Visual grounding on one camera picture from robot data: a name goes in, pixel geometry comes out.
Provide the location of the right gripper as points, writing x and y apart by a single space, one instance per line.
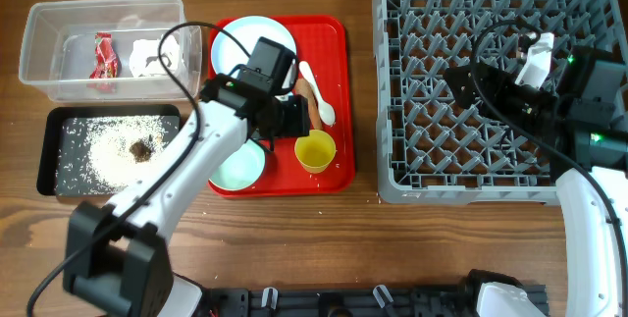
495 79

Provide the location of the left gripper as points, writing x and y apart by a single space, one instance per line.
297 123

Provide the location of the yellow plastic cup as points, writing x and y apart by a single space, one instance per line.
316 151

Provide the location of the mint green bowl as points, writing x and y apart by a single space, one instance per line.
242 169

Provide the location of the large white plate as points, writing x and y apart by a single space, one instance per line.
230 47

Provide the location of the brown food scrap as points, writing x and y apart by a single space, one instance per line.
142 150

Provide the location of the white napkin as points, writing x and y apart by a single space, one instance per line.
144 62

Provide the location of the red snack wrapper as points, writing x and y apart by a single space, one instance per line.
107 63

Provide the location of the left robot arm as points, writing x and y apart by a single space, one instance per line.
117 255

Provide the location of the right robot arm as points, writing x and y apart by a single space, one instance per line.
587 157

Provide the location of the grey dishwasher rack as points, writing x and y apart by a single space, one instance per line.
430 150

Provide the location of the white plastic spoon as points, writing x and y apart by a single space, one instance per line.
325 109

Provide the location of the red serving tray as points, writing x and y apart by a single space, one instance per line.
319 40

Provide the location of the black plastic tray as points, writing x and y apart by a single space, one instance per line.
63 163

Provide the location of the clear plastic bin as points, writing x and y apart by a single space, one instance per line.
58 56

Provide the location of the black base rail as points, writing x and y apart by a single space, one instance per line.
419 301

